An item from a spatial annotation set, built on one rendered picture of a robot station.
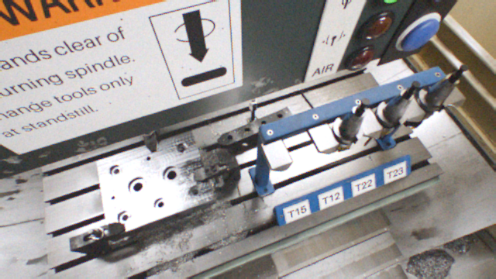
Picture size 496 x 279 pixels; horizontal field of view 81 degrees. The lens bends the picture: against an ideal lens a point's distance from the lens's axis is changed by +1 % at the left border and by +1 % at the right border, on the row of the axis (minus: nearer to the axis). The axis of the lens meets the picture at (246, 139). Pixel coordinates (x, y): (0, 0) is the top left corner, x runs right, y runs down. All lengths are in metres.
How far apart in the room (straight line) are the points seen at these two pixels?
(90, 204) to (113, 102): 0.83
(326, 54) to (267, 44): 0.06
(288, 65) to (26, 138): 0.18
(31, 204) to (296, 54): 1.29
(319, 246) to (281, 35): 0.91
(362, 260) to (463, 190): 0.43
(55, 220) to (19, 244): 0.33
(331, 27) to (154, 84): 0.12
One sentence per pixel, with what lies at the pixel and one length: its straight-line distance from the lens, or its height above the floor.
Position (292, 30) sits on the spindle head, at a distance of 0.20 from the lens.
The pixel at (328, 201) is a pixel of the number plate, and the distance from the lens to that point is 0.90.
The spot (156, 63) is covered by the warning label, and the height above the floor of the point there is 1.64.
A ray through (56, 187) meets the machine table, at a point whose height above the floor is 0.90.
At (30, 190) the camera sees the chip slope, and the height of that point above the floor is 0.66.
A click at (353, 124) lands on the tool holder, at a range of 0.61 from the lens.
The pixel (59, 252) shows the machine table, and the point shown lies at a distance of 1.02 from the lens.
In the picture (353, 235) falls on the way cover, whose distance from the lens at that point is 1.10.
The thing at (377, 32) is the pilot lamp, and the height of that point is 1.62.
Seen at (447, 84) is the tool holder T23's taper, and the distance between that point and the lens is 0.73.
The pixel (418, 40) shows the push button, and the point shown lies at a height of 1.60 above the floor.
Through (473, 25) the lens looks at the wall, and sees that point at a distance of 1.19.
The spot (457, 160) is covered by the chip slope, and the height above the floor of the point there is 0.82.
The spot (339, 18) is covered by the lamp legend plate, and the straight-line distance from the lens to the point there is 0.21.
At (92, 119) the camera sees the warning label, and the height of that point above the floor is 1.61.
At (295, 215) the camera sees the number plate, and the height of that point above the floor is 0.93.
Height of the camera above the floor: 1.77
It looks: 63 degrees down
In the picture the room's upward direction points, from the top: straight up
